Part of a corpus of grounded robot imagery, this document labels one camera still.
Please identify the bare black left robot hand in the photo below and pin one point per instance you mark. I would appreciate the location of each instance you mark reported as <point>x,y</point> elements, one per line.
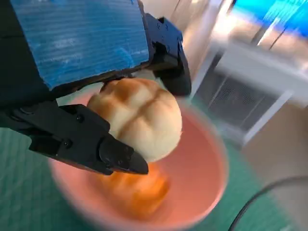
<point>72,36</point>

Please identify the pink bowl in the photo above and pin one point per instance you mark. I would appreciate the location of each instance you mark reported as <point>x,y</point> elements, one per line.
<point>199,156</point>

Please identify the white appliance with grille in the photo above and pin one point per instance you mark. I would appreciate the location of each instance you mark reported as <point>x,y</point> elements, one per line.
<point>240,96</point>

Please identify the pale round toy bread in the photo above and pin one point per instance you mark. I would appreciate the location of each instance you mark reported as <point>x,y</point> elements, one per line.
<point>144,115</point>

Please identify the blue screen monitor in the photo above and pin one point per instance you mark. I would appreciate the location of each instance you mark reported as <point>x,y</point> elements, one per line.
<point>284,12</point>

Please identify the browned split toy bread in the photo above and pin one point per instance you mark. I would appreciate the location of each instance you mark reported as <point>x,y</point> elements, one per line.
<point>139,192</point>

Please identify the green cutting mat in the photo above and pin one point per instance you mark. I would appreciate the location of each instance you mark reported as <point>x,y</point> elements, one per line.
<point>24,192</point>

